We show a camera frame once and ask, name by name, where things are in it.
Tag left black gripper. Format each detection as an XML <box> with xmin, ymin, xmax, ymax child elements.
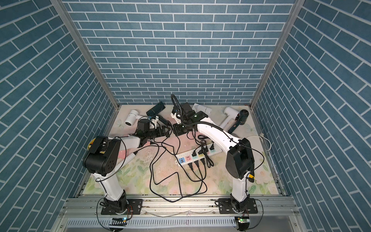
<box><xmin>144</xmin><ymin>126</ymin><xmax>171</xmax><ymax>140</ymax></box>

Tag white power strip coloured sockets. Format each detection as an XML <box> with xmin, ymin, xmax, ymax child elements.
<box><xmin>175</xmin><ymin>143</ymin><xmax>223</xmax><ymax>166</ymax></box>

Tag black power cord with plug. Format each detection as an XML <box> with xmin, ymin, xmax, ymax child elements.
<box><xmin>149</xmin><ymin>136</ymin><xmax>209</xmax><ymax>203</ymax></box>

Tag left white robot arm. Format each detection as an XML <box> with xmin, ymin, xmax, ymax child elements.
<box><xmin>83</xmin><ymin>119</ymin><xmax>172</xmax><ymax>215</ymax></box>

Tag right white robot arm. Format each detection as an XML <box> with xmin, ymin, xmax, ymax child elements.
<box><xmin>172</xmin><ymin>102</ymin><xmax>255</xmax><ymax>213</ymax></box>

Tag white folding hair dryer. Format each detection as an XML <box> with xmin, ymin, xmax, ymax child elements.
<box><xmin>192</xmin><ymin>103</ymin><xmax>212</xmax><ymax>116</ymax></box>

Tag dark green dryer angled nozzle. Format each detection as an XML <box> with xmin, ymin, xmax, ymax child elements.
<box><xmin>146</xmin><ymin>101</ymin><xmax>171</xmax><ymax>126</ymax></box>

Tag white hair dryer far left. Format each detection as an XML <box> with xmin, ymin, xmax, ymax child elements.
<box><xmin>125</xmin><ymin>110</ymin><xmax>144</xmax><ymax>126</ymax></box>

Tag white glossy hair dryer right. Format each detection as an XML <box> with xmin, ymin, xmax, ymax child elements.
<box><xmin>219</xmin><ymin>106</ymin><xmax>240</xmax><ymax>129</ymax></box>

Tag dark green dryer right corner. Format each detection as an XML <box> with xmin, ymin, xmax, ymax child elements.
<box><xmin>228</xmin><ymin>109</ymin><xmax>249</xmax><ymax>134</ymax></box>

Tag large white dryer front left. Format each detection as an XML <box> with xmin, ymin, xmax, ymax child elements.
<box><xmin>117</xmin><ymin>153</ymin><xmax>136</xmax><ymax>170</ymax></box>

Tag yellow black utility knife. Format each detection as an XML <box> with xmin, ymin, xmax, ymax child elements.
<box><xmin>247</xmin><ymin>171</ymin><xmax>255</xmax><ymax>183</ymax></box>

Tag white wall cable connector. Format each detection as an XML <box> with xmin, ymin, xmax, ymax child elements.
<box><xmin>248</xmin><ymin>132</ymin><xmax>272</xmax><ymax>151</ymax></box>

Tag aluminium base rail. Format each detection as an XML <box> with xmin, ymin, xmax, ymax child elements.
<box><xmin>52</xmin><ymin>195</ymin><xmax>305</xmax><ymax>232</ymax></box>

